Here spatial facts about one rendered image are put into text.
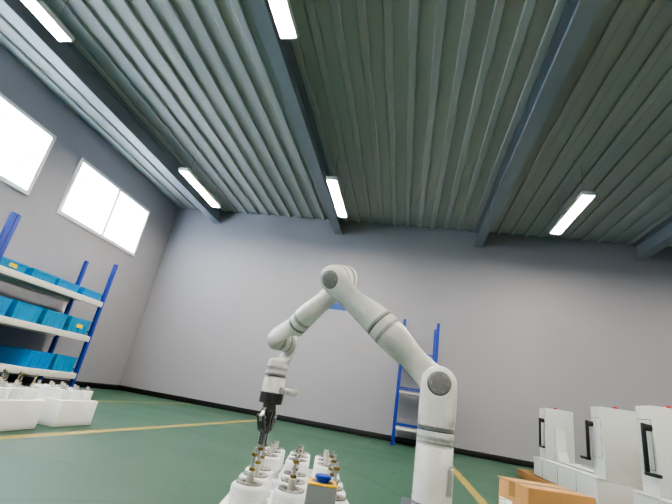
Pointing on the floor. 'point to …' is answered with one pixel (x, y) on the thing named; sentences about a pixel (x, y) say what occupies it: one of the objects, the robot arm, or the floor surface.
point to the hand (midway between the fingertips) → (262, 439)
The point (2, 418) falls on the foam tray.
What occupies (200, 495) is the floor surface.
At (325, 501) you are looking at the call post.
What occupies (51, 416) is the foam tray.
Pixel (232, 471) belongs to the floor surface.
